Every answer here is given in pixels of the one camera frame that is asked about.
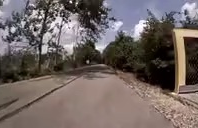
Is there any grey asphalt path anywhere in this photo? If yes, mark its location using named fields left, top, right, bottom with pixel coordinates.
left=0, top=63, right=175, bottom=128

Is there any row of bushes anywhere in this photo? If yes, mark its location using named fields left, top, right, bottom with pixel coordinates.
left=102, top=9, right=198, bottom=91

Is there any row of trees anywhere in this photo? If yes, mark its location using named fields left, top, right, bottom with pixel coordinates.
left=0, top=0, right=116, bottom=81

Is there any gravel strip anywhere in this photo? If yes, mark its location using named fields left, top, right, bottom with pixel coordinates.
left=115, top=69, right=198, bottom=128

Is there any yellow framed mesh gate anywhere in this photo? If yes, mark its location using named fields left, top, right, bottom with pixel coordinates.
left=172, top=28, right=198, bottom=95

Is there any grey concrete side strip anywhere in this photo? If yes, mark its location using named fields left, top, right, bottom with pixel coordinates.
left=0, top=73, right=85, bottom=126

